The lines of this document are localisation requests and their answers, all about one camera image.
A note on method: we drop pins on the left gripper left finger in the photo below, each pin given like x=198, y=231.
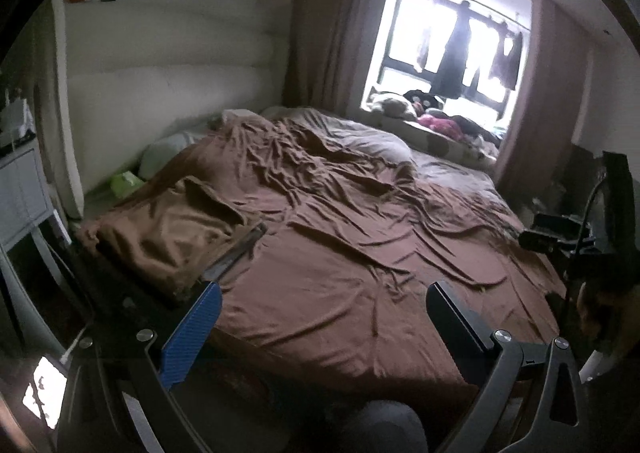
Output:
x=158, y=362

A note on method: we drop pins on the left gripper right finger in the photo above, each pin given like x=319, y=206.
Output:
x=493, y=360

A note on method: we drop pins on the brown printed t-shirt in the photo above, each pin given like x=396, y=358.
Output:
x=173, y=236

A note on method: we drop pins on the dark wardrobe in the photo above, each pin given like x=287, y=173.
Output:
x=582, y=172

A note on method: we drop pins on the right beige curtain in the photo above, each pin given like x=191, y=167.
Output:
x=546, y=110

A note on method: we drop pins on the beige curtain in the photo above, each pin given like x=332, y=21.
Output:
x=546, y=110
x=323, y=55

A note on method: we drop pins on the brown bed sheet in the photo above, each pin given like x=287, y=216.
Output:
x=334, y=291

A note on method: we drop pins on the pink plush toy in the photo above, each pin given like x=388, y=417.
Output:
x=444, y=126

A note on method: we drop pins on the dark hanging coat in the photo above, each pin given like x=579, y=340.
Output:
x=453, y=64

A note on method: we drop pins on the grey plush toy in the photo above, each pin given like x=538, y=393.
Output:
x=394, y=105

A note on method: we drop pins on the green tissue pack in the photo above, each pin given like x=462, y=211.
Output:
x=125, y=183

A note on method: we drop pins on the white left nightstand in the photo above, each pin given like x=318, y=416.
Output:
x=26, y=204

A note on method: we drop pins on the white pillow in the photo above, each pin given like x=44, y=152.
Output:
x=157, y=155

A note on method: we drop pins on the left beige curtain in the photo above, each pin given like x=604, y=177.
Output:
x=323, y=55

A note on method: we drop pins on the white padded headboard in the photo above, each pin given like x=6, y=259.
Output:
x=130, y=74

